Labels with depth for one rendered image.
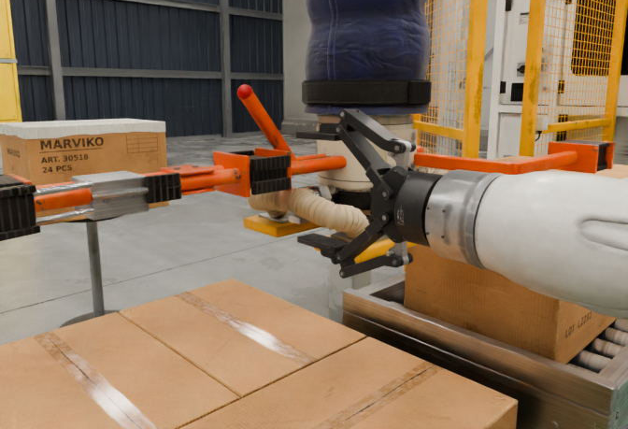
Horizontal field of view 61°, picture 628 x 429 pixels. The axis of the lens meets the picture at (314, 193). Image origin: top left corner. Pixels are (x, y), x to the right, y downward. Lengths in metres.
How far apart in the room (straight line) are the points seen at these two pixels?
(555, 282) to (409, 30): 0.54
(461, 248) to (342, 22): 0.48
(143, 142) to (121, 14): 9.91
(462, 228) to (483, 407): 0.73
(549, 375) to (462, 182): 0.79
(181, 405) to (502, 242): 0.84
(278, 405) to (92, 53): 11.17
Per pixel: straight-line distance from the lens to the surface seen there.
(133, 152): 2.52
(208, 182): 0.72
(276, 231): 0.91
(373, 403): 1.15
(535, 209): 0.45
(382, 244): 0.81
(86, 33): 12.01
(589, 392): 1.22
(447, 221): 0.49
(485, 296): 1.33
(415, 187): 0.53
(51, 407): 1.24
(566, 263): 0.44
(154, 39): 12.66
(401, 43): 0.87
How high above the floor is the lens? 1.16
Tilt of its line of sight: 11 degrees down
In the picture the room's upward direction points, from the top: straight up
